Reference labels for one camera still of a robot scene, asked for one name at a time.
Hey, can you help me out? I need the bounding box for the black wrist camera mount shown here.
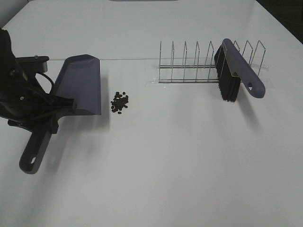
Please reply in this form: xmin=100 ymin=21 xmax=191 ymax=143
xmin=16 ymin=55 xmax=49 ymax=73

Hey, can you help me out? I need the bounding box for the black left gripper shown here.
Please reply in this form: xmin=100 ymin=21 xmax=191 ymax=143
xmin=0 ymin=80 xmax=76 ymax=134

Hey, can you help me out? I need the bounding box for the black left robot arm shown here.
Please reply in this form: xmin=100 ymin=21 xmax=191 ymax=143
xmin=0 ymin=29 xmax=76 ymax=134

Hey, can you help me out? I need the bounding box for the metal wire dish rack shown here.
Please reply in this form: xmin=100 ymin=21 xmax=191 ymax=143
xmin=145 ymin=40 xmax=269 ymax=86

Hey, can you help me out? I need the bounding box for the pile of coffee beans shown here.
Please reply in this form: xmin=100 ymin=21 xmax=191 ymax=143
xmin=110 ymin=91 xmax=129 ymax=114

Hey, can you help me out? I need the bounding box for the grey plastic dustpan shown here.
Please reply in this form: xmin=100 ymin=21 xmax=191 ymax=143
xmin=19 ymin=54 xmax=101 ymax=175

